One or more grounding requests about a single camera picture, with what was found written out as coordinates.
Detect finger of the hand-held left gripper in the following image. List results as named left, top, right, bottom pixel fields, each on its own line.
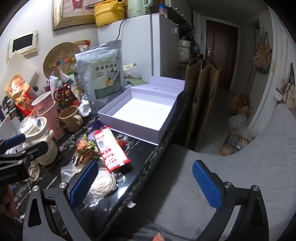
left=0, top=133, right=26, bottom=152
left=0, top=140, right=49, bottom=168

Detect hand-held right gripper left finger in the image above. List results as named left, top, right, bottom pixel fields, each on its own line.
left=23, top=159, right=100, bottom=241

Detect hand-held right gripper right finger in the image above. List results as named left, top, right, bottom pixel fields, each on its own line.
left=192, top=159, right=276, bottom=241

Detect white puff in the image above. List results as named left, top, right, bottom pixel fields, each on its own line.
left=89, top=168, right=116, bottom=198

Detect bundle of colourful candy packets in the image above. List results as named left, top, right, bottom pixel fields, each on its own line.
left=75, top=135, right=102, bottom=166

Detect long red white snack packet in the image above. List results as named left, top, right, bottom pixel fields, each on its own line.
left=92, top=126, right=129, bottom=172

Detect purple patterned pouch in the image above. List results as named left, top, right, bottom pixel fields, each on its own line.
left=91, top=120, right=111, bottom=133

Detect lavender gift box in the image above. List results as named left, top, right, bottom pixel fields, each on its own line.
left=98, top=75, right=185, bottom=146

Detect person's left hand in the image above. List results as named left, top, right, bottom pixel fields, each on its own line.
left=0, top=185, right=15, bottom=217

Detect dark printed boxes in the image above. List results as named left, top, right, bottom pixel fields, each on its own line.
left=0, top=96, right=20, bottom=121

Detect pink cup with panda print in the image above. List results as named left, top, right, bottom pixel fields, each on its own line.
left=35, top=107, right=66, bottom=140

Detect red orange snack bag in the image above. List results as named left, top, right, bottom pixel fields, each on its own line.
left=5, top=73, right=36, bottom=116

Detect beige mug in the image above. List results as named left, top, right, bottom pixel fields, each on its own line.
left=59, top=106, right=84, bottom=132

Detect printed cardboard box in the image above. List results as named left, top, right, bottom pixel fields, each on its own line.
left=220, top=131, right=250, bottom=157

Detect bed with grey sheet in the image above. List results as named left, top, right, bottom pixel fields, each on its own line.
left=129, top=103, right=296, bottom=241

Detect crumpled white tissue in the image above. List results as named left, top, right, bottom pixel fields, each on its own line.
left=79, top=102, right=93, bottom=118

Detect rolled white paper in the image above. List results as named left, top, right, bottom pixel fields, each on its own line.
left=49, top=75, right=60, bottom=92

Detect clear plastic bag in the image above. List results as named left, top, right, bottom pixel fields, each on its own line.
left=229, top=113, right=249, bottom=130

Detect white board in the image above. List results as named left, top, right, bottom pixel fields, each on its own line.
left=0, top=50, right=36, bottom=93

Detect person's grey pants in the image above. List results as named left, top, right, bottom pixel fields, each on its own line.
left=128, top=222, right=162, bottom=241

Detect green white carton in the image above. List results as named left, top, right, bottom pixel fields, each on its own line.
left=61, top=71, right=80, bottom=87

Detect crumpled brown paper bags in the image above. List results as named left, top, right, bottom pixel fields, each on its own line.
left=230, top=91, right=253, bottom=115

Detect round woven straw fan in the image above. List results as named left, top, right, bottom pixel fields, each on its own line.
left=43, top=42, right=80, bottom=80

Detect silver stand-up pouch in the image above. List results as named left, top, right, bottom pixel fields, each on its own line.
left=75, top=40, right=124, bottom=114

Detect green paper envelope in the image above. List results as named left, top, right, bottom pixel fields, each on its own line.
left=125, top=76, right=149, bottom=88

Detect red printed card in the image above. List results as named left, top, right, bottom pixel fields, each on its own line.
left=74, top=39, right=91, bottom=53

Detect beige printed tote bag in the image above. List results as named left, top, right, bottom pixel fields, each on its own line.
left=281, top=70, right=296, bottom=108

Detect dark brown door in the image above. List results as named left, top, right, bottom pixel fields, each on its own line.
left=206, top=20, right=239, bottom=90

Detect gold framed flower picture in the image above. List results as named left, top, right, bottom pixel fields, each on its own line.
left=52, top=0, right=98, bottom=32

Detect brown patterned tote bag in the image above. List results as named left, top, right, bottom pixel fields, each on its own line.
left=253, top=32, right=274, bottom=75

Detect white refrigerator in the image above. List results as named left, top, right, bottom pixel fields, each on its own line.
left=97, top=13, right=180, bottom=82

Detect yellow pot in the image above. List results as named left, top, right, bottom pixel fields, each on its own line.
left=94, top=0, right=127, bottom=28

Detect green electric kettle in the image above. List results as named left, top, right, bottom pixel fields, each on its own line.
left=128, top=0, right=156, bottom=18

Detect red handled scissors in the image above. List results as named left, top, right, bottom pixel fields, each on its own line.
left=53, top=83, right=72, bottom=103

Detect white wall intercom panel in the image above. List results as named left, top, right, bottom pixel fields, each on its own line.
left=7, top=30, right=39, bottom=62

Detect black power cable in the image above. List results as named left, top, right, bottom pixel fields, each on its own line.
left=116, top=19, right=127, bottom=41

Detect white wall cabinet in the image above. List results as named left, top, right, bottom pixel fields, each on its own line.
left=165, top=0, right=195, bottom=31

